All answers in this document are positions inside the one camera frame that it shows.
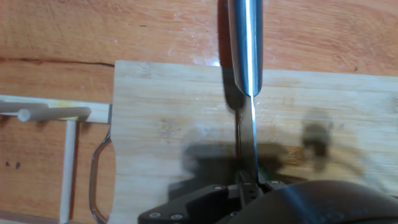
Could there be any steel cleaver knife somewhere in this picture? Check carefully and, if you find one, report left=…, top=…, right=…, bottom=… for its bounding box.
left=226, top=0, right=264, bottom=200

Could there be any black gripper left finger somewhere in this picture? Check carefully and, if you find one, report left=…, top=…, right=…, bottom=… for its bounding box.
left=137, top=183, right=246, bottom=224

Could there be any wooden peg dish rack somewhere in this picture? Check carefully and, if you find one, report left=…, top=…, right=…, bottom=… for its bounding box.
left=0, top=95, right=113, bottom=224

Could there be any wooden cutting board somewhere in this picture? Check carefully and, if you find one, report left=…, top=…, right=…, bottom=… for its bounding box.
left=89, top=60, right=398, bottom=224

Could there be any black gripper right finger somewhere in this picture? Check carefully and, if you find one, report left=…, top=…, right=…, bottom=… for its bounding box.
left=217, top=179, right=398, bottom=224

